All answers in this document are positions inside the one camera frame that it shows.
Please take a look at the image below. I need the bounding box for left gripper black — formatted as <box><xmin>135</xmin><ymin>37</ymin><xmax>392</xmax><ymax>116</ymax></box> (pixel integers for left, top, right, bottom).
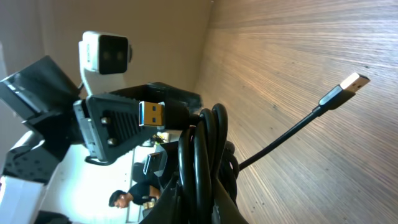
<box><xmin>73</xmin><ymin>95</ymin><xmax>157</xmax><ymax>162</ymax></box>

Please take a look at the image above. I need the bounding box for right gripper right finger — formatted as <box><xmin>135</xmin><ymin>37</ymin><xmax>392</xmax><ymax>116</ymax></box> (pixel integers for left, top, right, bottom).
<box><xmin>213</xmin><ymin>180</ymin><xmax>248</xmax><ymax>224</ymax></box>

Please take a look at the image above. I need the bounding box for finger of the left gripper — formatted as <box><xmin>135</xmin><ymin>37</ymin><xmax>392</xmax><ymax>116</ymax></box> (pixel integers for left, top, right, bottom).
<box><xmin>111</xmin><ymin>82</ymin><xmax>202</xmax><ymax>113</ymax></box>

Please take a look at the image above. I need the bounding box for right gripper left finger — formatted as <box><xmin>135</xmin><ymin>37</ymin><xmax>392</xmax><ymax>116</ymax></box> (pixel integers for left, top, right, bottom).
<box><xmin>140</xmin><ymin>177</ymin><xmax>182</xmax><ymax>224</ymax></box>

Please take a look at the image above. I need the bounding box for black USB cable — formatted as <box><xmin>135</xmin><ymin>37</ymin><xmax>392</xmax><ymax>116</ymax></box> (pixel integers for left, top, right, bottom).
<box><xmin>138</xmin><ymin>72</ymin><xmax>371</xmax><ymax>224</ymax></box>

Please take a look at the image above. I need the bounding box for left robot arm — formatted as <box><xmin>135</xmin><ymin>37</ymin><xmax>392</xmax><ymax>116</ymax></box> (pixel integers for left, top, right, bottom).
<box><xmin>1</xmin><ymin>56</ymin><xmax>202</xmax><ymax>223</ymax></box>

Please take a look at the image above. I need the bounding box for person in background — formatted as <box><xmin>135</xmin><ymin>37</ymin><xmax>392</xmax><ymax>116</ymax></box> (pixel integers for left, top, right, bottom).
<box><xmin>108</xmin><ymin>180</ymin><xmax>161</xmax><ymax>208</ymax></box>

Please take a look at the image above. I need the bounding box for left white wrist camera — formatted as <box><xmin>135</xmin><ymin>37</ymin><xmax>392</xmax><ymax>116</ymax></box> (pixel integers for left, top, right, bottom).
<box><xmin>78</xmin><ymin>31</ymin><xmax>132</xmax><ymax>96</ymax></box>

